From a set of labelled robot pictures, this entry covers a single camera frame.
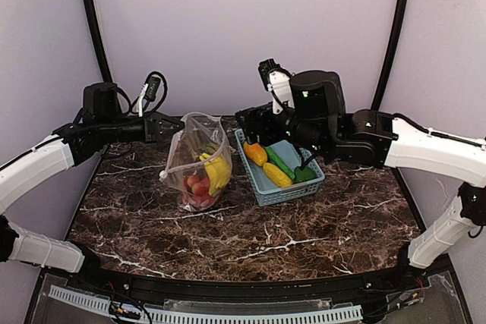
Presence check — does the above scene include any black front table rail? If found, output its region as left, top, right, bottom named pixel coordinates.
left=65, top=268, right=428, bottom=304

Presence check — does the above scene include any yellow banana bunch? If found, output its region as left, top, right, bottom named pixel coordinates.
left=200, top=153, right=232, bottom=197

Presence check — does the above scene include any green cucumber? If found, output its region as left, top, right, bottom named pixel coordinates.
left=264, top=146, right=295, bottom=180

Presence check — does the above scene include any orange mango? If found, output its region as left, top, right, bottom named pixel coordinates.
left=243, top=142, right=268, bottom=167

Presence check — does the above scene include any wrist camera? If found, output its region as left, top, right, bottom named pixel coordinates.
left=258, top=58, right=294, bottom=115
left=128, top=71, right=168, bottom=117

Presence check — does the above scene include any grey slotted cable duct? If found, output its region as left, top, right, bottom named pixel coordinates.
left=48, top=285, right=363, bottom=324

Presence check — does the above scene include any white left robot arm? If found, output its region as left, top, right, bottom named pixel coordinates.
left=1, top=71, right=185, bottom=273

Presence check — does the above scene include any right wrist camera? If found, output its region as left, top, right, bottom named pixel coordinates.
left=258, top=58, right=294, bottom=115

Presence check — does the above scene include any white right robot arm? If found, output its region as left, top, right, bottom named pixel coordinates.
left=236, top=68, right=485, bottom=269

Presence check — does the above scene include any yellow corn cob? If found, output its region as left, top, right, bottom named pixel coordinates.
left=263, top=162, right=293, bottom=188

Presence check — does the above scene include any red lychee bunch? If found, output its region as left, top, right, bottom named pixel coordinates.
left=183, top=175, right=213, bottom=209

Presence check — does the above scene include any light blue plastic basket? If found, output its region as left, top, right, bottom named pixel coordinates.
left=234, top=128, right=325, bottom=207

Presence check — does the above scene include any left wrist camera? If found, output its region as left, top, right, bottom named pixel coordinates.
left=128, top=71, right=168, bottom=117

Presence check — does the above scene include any green bell pepper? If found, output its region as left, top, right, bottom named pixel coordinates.
left=293, top=166, right=317, bottom=184

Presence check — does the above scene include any clear zip top bag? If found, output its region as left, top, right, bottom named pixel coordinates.
left=159, top=112, right=232, bottom=212

